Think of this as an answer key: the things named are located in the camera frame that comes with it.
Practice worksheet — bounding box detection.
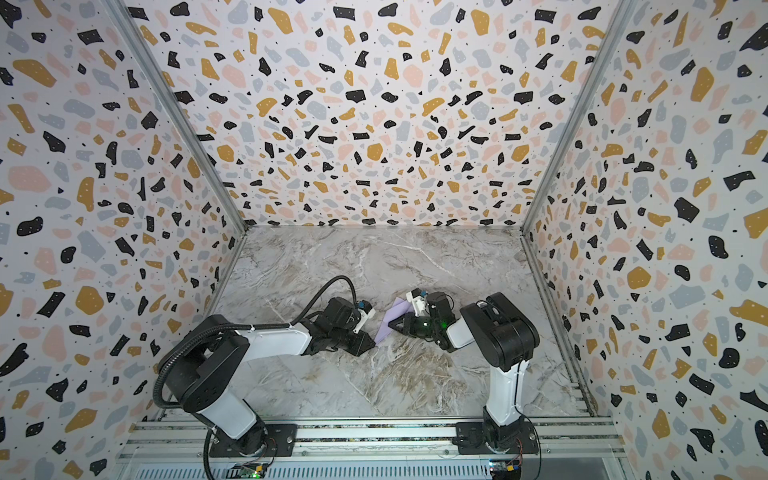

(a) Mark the lilac square paper sheet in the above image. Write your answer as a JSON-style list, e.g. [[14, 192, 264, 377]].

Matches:
[[374, 297, 413, 345]]

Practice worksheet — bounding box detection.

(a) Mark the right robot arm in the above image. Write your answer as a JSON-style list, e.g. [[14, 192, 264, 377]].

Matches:
[[387, 289, 540, 437]]

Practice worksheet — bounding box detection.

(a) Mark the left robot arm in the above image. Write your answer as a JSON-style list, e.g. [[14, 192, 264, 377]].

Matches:
[[153, 297, 375, 441]]

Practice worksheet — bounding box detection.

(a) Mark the right circuit board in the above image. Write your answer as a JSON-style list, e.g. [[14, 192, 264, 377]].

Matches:
[[489, 459, 522, 480]]

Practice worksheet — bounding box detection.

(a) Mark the circuit board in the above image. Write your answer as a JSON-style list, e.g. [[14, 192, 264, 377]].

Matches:
[[489, 459, 522, 480], [225, 462, 269, 479]]

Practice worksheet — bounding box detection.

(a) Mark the left circuit board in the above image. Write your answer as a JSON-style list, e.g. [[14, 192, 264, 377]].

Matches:
[[225, 462, 269, 479]]

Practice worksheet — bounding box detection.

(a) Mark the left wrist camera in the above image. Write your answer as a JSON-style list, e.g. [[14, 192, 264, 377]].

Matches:
[[353, 300, 376, 333]]

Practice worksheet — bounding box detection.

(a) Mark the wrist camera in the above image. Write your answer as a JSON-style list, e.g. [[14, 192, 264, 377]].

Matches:
[[406, 288, 429, 317], [353, 300, 376, 333]]

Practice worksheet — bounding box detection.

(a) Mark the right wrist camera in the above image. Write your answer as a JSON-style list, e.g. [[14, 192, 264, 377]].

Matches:
[[406, 288, 429, 317]]

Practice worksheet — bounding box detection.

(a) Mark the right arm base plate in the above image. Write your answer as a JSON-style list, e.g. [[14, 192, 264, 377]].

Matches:
[[452, 419, 540, 455]]

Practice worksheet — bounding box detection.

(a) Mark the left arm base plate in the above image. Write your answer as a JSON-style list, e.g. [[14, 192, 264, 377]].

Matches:
[[209, 423, 298, 460]]

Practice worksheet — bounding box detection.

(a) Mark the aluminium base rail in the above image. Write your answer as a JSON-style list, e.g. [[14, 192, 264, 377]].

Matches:
[[112, 416, 634, 479]]

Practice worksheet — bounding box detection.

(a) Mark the left black corrugated cable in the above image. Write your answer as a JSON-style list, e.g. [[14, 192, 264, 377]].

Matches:
[[152, 274, 359, 409]]

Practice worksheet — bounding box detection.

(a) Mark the left aluminium corner post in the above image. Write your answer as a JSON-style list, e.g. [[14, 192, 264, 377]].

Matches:
[[101, 0, 248, 235]]

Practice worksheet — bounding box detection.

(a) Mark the aluminium corner post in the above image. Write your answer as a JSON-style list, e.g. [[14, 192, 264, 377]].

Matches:
[[101, 0, 248, 235], [521, 0, 637, 237]]

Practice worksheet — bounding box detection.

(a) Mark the right aluminium corner post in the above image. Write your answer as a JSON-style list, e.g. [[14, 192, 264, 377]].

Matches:
[[521, 0, 637, 237]]

